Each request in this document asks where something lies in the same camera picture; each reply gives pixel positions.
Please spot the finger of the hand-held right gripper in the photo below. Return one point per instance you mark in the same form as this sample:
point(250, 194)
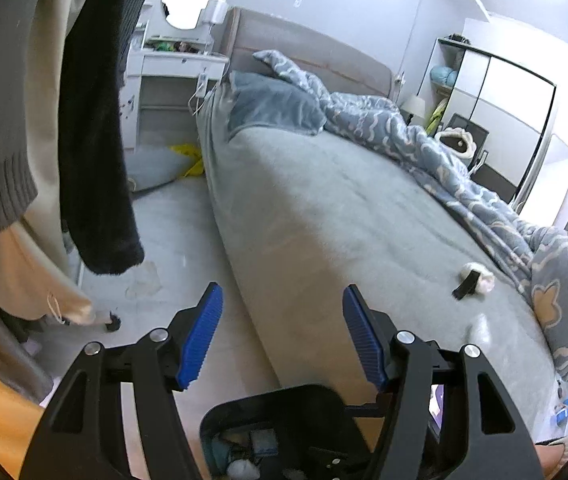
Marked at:
point(364, 410)
point(336, 457)

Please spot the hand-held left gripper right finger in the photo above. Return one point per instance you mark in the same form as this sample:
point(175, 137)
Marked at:
point(364, 340)

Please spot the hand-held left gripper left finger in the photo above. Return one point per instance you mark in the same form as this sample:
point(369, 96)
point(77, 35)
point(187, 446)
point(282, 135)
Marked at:
point(199, 335)

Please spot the dark teal trash bin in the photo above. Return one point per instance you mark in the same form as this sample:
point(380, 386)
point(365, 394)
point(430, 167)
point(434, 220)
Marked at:
point(264, 400)

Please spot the person's right forearm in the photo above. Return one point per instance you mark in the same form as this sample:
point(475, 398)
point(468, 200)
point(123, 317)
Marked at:
point(556, 460)

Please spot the clear plastic scrap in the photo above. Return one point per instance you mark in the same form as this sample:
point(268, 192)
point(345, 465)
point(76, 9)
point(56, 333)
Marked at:
point(144, 280)

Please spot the small blue snack packet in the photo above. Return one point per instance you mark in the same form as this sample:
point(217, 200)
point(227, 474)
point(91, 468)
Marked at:
point(563, 415)

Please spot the white and black socks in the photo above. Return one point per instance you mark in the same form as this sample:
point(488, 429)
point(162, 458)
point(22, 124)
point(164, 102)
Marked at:
point(484, 277)

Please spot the bed with grey sheet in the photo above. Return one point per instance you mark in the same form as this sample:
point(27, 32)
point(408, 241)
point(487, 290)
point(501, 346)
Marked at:
point(314, 210)

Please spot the yellow plastic bag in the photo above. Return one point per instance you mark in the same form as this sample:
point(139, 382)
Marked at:
point(186, 155)

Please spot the beige coat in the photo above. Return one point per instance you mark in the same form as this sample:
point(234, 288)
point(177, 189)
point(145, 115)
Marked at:
point(44, 240)

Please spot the black fuzzy garment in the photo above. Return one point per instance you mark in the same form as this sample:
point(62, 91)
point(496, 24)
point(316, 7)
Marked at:
point(99, 160)

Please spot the blue cloud-patterned blanket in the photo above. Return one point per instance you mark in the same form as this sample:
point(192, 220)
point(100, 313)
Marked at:
point(414, 140)

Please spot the cream flower-shaped plush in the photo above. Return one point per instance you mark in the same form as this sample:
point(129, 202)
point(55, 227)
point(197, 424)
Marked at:
point(456, 141)

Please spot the yellow-green cloth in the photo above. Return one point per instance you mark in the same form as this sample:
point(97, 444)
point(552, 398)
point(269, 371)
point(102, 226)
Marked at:
point(436, 116)

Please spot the bedside lamp with white shade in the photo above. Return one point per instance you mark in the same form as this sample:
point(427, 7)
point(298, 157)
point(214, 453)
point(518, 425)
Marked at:
point(415, 106)

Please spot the blue-grey pillow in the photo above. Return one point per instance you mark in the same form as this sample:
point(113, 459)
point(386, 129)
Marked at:
point(274, 105)

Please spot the white panel door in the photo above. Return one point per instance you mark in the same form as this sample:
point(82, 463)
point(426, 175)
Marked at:
point(566, 180)

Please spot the white vanity table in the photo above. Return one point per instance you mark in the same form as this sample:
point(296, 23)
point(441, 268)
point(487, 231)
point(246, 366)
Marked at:
point(169, 67)

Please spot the white black-framed wardrobe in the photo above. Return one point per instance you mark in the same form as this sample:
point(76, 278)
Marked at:
point(509, 105)

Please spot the light blue bundle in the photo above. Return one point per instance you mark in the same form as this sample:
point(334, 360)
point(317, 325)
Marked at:
point(443, 75)

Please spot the green pouch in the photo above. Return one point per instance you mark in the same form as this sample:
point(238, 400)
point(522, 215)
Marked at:
point(169, 47)

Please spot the black item on wardrobe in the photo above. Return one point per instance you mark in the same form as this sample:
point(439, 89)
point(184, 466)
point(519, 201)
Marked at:
point(457, 38)

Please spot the white vanity lamp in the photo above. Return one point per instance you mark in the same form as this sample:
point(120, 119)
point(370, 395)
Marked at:
point(218, 12)

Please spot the dark grey knit sweater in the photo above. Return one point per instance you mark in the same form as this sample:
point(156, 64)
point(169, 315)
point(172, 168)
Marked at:
point(136, 15)

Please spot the white wall outlet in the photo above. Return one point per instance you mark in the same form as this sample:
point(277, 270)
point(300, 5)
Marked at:
point(400, 79)

